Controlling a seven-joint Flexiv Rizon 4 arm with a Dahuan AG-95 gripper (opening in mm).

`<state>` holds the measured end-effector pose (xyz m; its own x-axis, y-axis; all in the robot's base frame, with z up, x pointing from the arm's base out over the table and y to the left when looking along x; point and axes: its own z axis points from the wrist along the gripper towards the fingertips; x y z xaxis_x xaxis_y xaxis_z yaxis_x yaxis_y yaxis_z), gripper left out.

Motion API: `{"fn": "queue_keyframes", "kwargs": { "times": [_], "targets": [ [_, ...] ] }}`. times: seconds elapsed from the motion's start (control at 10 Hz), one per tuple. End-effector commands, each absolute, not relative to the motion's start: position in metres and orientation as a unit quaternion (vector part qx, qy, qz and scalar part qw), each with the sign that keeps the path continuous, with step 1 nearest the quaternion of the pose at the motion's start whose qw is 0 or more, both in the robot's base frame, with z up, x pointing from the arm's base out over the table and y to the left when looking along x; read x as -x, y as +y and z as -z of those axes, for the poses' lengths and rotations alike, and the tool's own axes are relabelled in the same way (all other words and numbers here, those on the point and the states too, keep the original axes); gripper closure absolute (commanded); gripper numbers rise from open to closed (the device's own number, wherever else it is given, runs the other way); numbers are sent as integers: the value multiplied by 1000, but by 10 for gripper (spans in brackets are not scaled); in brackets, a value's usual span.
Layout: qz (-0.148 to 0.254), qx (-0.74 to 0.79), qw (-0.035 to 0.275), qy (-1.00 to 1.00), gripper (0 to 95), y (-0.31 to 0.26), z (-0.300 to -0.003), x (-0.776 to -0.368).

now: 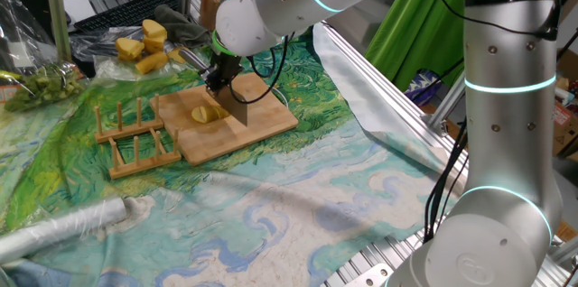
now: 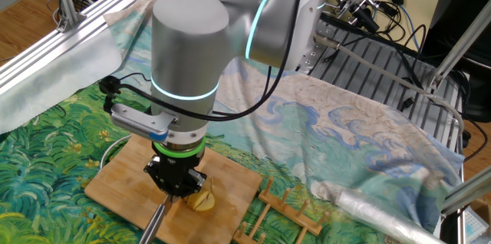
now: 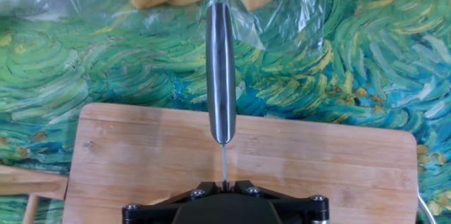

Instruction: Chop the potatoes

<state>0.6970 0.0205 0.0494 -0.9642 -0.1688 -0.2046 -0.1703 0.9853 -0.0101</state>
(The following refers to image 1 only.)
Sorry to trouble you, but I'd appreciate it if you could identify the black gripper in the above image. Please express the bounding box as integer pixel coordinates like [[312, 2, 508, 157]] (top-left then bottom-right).
[[201, 54, 245, 96]]

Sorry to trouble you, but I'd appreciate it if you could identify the steel cleaver knife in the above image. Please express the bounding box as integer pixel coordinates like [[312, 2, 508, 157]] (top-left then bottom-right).
[[179, 47, 249, 126]]

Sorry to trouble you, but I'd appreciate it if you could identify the half potato with skin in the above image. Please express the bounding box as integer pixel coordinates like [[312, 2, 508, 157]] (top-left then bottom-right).
[[191, 106, 216, 125]]

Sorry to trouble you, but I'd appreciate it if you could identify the yellow potato chunk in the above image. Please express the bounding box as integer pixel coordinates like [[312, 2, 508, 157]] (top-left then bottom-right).
[[134, 51, 170, 75], [166, 46, 189, 65], [142, 19, 168, 40], [143, 35, 166, 55], [115, 37, 145, 62]]

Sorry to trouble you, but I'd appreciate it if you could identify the bamboo cutting board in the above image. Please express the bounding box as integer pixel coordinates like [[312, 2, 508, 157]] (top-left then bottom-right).
[[149, 72, 300, 167]]

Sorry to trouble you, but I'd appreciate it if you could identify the grey green rag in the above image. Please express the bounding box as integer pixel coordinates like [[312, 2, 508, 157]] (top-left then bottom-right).
[[154, 4, 213, 49]]

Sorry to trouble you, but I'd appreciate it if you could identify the black computer keyboard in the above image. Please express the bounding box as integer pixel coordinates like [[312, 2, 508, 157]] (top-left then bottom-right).
[[73, 0, 182, 32]]

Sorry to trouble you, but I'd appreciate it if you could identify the wooden peg dish rack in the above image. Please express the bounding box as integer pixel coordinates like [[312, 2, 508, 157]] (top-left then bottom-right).
[[93, 93, 182, 181]]

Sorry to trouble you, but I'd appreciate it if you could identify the painted landscape tablecloth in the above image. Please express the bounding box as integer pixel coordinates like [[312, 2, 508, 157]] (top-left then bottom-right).
[[0, 29, 469, 287]]

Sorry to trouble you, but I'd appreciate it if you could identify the bag of chopped green vegetables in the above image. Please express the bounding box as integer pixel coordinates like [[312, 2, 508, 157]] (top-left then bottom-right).
[[0, 0, 87, 115]]

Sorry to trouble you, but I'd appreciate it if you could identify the blue patterned bag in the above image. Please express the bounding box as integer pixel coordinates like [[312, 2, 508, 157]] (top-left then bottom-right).
[[405, 69, 464, 104]]

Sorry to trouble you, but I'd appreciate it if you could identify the clear plastic wrap roll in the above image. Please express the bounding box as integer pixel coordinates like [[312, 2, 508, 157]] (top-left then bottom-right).
[[0, 196, 130, 265]]

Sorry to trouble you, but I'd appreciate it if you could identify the open brown cardboard box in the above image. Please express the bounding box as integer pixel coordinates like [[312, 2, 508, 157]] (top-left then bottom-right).
[[553, 50, 578, 160]]

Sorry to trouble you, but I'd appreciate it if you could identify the black tripod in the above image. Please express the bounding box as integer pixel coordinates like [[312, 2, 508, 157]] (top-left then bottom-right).
[[557, 28, 578, 65]]

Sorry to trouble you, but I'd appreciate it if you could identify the black camera cable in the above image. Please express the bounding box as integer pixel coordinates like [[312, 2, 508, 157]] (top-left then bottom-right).
[[180, 0, 561, 106]]

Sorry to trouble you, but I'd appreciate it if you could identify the black cable bundle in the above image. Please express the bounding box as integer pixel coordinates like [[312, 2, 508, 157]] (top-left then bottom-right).
[[424, 117, 469, 243]]

